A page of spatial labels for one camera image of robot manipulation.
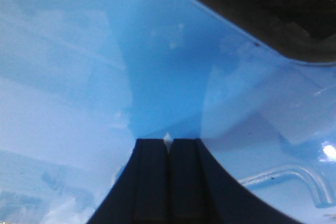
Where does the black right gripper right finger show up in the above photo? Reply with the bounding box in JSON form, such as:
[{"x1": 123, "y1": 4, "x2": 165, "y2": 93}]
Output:
[{"x1": 169, "y1": 138, "x2": 297, "y2": 223}]

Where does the blue door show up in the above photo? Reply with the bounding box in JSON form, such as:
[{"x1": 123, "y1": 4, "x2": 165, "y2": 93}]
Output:
[{"x1": 1, "y1": 0, "x2": 335, "y2": 223}]

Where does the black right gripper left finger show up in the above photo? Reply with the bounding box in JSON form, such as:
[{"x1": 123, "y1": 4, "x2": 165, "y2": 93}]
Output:
[{"x1": 88, "y1": 139, "x2": 169, "y2": 223}]

